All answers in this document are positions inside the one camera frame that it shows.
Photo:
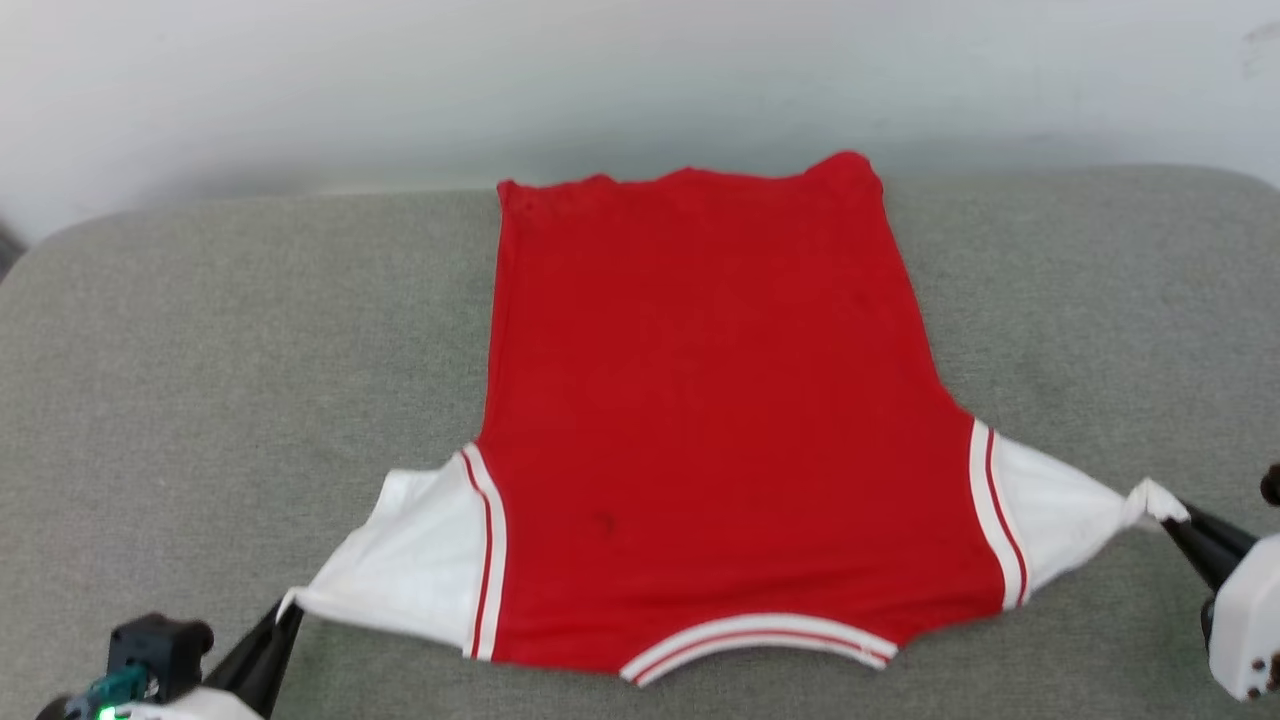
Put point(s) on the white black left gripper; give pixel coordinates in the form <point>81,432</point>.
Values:
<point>200,706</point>

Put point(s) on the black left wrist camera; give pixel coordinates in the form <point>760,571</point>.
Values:
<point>160,645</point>

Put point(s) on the grey fabric sofa cushion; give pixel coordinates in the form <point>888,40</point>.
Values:
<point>200,400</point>

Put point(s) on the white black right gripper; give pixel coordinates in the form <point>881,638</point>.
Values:
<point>1250,630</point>

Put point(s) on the red basketball jersey white sleeves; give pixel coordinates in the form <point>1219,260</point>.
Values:
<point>720,420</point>

